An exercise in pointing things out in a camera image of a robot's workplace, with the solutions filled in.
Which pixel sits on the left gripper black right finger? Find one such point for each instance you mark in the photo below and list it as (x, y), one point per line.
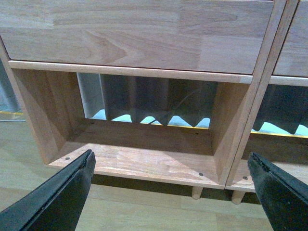
(283, 197)

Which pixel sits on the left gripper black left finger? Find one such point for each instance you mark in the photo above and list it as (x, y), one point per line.
(55, 205)

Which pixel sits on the right wooden shelf unit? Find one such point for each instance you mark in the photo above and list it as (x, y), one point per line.
(280, 106)

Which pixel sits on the wooden shelf unit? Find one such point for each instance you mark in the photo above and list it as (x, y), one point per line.
(223, 41)
(280, 106)

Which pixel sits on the left wooden shelf unit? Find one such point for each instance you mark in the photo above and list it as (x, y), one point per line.
(223, 41)

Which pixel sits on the grey curtain behind shelves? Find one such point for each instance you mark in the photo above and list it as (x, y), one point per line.
(129, 99)

